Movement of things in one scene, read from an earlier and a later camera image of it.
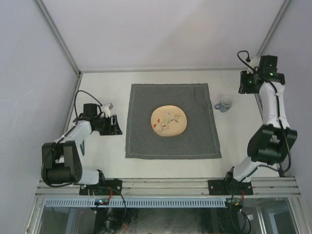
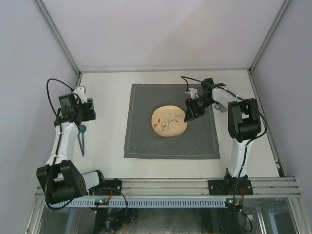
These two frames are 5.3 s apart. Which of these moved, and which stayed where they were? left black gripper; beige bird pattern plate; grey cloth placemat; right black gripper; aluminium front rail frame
Moved: right black gripper; left black gripper
Stayed: beige bird pattern plate; aluminium front rail frame; grey cloth placemat
